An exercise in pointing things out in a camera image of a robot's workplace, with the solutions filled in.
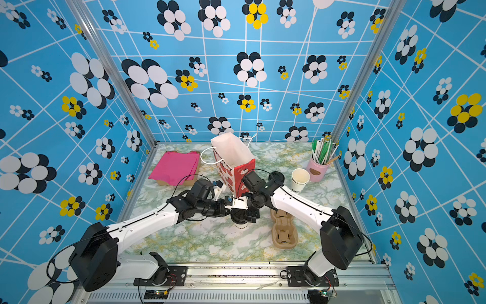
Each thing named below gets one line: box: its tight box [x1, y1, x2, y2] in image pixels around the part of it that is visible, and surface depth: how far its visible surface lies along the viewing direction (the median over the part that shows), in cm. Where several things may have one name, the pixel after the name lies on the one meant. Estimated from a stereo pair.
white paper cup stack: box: [291, 167, 311, 194], surface depth 91 cm
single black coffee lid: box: [230, 209, 249, 225], surface depth 78 cm
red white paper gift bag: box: [210, 132, 256, 198], surface depth 88 cm
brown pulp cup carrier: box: [270, 209, 299, 250], surface depth 82 cm
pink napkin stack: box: [148, 151, 200, 187], surface depth 105 cm
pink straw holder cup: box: [306, 158, 331, 183], surface depth 97 cm
